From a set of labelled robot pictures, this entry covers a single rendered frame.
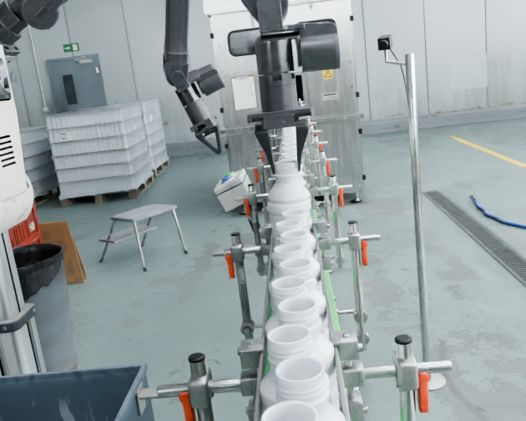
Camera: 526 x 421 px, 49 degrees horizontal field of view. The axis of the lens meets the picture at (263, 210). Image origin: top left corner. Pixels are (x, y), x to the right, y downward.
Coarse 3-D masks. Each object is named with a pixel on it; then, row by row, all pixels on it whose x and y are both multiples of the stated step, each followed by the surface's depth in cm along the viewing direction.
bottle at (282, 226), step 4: (288, 220) 84; (292, 220) 84; (296, 220) 83; (276, 224) 82; (280, 224) 83; (284, 224) 84; (288, 224) 84; (292, 224) 84; (296, 224) 81; (300, 224) 82; (276, 228) 82; (280, 228) 81; (284, 228) 81; (288, 228) 81; (292, 228) 81; (296, 228) 81; (300, 228) 82; (276, 232) 82; (280, 232) 81; (276, 236) 83; (280, 236) 82; (280, 240) 81; (280, 244) 82; (272, 256) 83; (312, 256) 83; (272, 260) 83; (272, 264) 83
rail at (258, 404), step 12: (312, 216) 105; (312, 228) 122; (324, 276) 74; (324, 288) 70; (264, 312) 65; (264, 324) 62; (264, 336) 59; (264, 348) 57; (336, 348) 55; (264, 360) 56; (336, 360) 53; (264, 372) 54; (336, 372) 52; (348, 420) 44
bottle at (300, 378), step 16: (288, 368) 43; (304, 368) 44; (320, 368) 42; (288, 384) 41; (304, 384) 40; (320, 384) 41; (288, 400) 41; (304, 400) 41; (320, 400) 41; (320, 416) 41; (336, 416) 42
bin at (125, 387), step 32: (0, 384) 93; (32, 384) 93; (64, 384) 93; (96, 384) 93; (128, 384) 93; (0, 416) 95; (32, 416) 95; (64, 416) 94; (96, 416) 94; (128, 416) 82
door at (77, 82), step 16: (48, 64) 1094; (64, 64) 1095; (80, 64) 1093; (96, 64) 1092; (64, 80) 1102; (80, 80) 1100; (96, 80) 1099; (64, 96) 1109; (80, 96) 1108; (96, 96) 1106
